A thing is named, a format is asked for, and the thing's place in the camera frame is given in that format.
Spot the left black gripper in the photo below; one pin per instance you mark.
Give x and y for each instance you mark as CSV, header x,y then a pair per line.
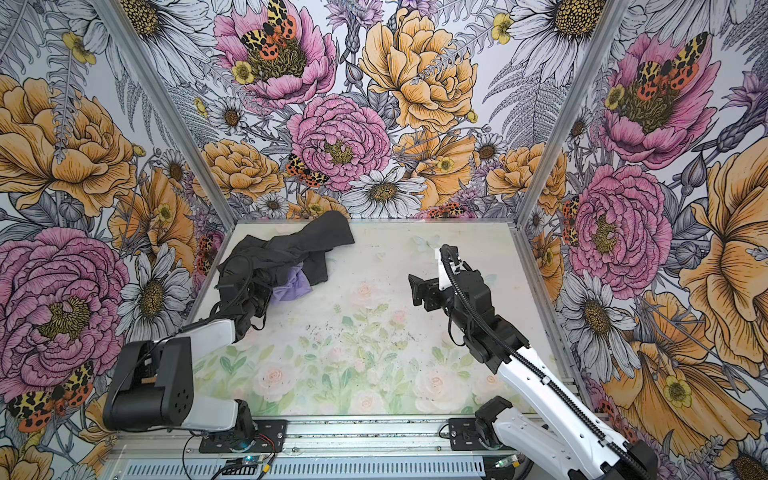
x,y
265,289

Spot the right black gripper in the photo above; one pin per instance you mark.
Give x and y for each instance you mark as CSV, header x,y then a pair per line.
x,y
418,292

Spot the purple cloth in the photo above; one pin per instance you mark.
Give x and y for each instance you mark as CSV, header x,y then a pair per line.
x,y
296,286

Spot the black cloth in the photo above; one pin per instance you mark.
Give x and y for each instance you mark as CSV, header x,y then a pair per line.
x,y
269,261

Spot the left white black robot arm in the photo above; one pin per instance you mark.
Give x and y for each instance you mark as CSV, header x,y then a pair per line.
x,y
153,385

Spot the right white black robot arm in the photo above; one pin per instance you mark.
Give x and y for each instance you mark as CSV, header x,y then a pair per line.
x,y
572,442

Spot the green circuit board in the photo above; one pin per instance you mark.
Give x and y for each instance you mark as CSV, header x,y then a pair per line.
x,y
243,463

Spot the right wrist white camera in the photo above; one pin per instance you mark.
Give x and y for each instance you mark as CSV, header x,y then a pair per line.
x,y
449,263

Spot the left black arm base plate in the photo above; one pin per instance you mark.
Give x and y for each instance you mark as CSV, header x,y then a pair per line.
x,y
264,436

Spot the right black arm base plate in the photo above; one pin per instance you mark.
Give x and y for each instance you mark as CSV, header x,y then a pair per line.
x,y
471,434

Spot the aluminium front rail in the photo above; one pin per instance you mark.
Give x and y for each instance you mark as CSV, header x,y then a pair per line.
x,y
314,436

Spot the white vented cable duct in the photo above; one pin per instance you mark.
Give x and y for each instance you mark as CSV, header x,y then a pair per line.
x,y
450,467

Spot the left aluminium corner post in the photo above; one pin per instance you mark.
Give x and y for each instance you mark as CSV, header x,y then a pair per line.
x,y
118,25

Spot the aluminium corner post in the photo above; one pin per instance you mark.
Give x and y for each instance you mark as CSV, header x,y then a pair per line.
x,y
606,30
118,25

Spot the right aluminium corner post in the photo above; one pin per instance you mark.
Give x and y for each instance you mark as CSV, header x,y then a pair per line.
x,y
606,30

